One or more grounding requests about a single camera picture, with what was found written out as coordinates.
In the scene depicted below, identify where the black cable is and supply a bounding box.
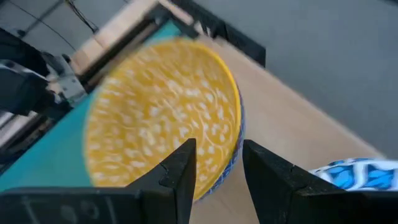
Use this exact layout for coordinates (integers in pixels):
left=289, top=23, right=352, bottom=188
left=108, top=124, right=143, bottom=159
left=64, top=0, right=100, bottom=35

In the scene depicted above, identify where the green table mat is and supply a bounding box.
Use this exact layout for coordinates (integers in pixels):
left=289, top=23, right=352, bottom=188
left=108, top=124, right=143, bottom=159
left=0, top=21, right=187, bottom=192

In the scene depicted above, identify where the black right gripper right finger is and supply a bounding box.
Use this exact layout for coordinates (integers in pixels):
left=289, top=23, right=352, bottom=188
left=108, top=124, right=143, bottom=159
left=242, top=139, right=398, bottom=224

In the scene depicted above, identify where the large white bowl blue-patterned rim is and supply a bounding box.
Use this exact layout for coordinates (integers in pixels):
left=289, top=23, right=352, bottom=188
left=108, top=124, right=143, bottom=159
left=308, top=157, right=398, bottom=192

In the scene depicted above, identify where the black metal rig frame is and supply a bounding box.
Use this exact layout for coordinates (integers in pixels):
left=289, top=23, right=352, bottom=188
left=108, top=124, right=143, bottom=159
left=77, top=6, right=175, bottom=91

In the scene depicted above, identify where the bowl yellow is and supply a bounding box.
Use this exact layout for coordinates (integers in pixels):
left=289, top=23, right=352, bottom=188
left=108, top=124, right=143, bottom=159
left=83, top=38, right=247, bottom=203

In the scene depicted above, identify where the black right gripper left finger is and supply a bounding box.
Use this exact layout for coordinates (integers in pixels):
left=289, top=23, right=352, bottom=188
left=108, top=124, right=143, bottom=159
left=0, top=138, right=198, bottom=224

